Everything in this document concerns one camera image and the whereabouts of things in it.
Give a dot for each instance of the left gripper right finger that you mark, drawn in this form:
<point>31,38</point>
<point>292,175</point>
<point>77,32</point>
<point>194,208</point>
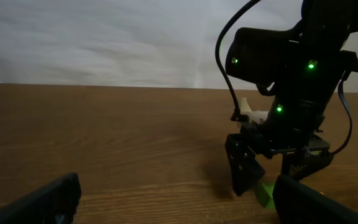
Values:
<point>306,207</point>

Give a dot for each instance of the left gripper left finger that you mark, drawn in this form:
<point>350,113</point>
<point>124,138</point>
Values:
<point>42,205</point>

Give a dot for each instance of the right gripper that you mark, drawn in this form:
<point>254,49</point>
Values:
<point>291,140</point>

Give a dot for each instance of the green cube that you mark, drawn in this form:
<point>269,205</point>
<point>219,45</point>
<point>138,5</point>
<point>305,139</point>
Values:
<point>267,196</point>

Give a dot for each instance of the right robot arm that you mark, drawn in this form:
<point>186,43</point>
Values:
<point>303,81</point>

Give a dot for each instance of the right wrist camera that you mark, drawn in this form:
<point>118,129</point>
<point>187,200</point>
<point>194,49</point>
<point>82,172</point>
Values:
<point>253,115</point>

